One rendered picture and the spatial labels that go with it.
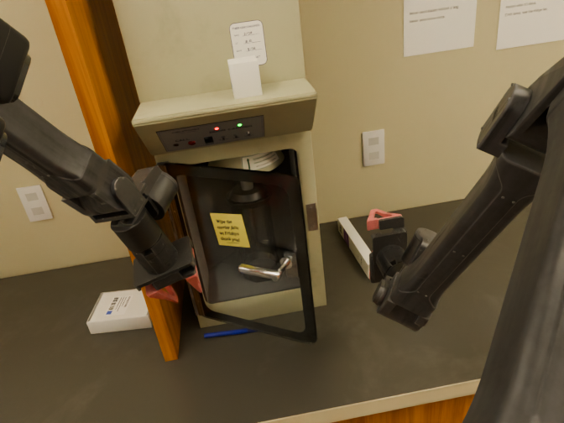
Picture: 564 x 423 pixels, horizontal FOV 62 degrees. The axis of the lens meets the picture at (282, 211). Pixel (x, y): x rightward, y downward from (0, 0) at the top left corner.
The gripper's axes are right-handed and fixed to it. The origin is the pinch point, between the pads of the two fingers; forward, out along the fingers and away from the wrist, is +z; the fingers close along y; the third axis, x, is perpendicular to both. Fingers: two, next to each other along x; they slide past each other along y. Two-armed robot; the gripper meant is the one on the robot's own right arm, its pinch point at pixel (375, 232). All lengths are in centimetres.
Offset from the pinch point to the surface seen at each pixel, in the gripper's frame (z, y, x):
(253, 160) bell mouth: 14.0, 14.2, 22.1
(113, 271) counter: 43, -26, 70
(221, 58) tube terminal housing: 11.7, 36.3, 24.5
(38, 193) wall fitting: 53, -1, 86
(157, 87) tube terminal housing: 12, 33, 37
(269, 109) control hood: 1.3, 28.5, 17.7
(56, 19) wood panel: 3, 48, 48
